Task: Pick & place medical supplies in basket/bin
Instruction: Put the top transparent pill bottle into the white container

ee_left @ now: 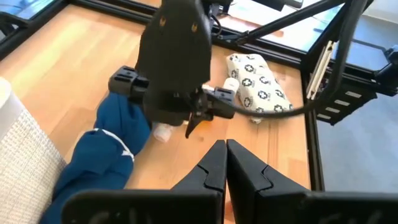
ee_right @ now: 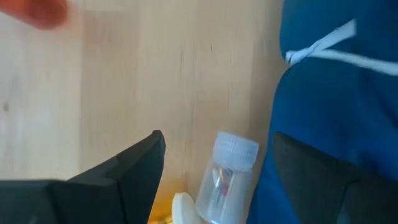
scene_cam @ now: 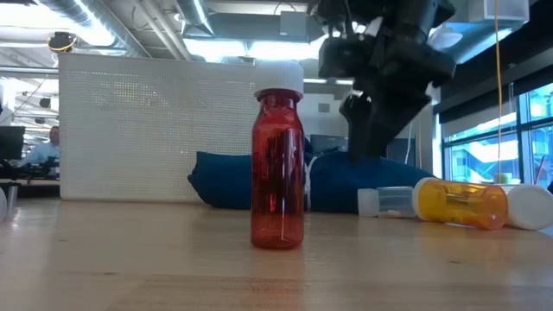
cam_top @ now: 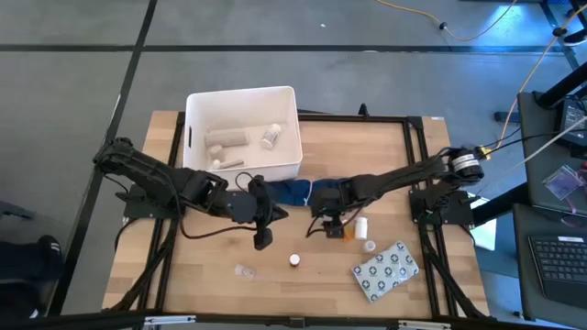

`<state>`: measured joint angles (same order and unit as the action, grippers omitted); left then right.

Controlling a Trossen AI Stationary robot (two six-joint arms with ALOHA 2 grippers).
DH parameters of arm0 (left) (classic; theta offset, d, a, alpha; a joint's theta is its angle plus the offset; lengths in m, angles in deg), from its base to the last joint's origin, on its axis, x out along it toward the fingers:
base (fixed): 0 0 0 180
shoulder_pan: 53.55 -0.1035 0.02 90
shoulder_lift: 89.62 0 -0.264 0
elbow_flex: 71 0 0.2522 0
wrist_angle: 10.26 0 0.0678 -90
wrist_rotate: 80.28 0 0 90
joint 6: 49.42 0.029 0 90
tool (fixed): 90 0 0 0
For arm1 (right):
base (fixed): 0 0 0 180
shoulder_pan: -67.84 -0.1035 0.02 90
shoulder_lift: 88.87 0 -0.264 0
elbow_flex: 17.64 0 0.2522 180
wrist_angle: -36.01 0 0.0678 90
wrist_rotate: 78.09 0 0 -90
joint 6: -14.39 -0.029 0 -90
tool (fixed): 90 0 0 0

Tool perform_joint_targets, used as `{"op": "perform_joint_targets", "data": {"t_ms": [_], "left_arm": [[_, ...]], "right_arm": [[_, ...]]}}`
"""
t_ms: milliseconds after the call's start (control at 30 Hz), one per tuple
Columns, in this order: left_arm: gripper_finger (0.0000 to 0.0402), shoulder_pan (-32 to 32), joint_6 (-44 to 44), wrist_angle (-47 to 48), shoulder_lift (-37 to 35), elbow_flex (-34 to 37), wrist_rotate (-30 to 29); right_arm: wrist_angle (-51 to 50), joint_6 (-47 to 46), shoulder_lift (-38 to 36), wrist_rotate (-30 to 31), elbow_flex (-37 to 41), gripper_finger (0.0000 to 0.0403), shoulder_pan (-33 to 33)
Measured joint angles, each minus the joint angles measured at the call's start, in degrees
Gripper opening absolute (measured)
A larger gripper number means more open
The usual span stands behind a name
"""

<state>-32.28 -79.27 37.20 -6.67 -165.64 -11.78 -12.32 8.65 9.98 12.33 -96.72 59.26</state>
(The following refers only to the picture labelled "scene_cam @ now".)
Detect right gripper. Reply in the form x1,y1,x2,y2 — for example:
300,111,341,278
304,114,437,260
339,25,457,164

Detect blue cloth bundle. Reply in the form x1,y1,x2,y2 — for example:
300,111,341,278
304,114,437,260
187,144,441,213

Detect clear vial pink pills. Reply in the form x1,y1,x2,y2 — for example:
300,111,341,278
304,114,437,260
357,186,417,219

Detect orange pill bottle white cap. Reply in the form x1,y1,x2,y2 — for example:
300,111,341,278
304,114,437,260
410,176,510,232

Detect white plastic perforated bin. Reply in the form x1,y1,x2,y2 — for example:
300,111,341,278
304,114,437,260
58,52,260,203

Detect amber bottle white cap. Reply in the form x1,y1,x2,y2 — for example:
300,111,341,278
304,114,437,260
250,60,306,251

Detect black ceiling sensor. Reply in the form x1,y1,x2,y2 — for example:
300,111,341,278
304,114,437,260
46,30,79,56

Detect person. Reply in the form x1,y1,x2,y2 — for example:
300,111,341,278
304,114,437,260
19,124,60,168

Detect black computer monitor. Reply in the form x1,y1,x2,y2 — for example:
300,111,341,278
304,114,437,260
0,125,26,161

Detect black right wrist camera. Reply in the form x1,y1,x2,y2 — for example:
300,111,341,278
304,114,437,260
318,35,378,79

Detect yellow cable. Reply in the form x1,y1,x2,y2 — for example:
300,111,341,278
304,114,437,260
493,0,505,181

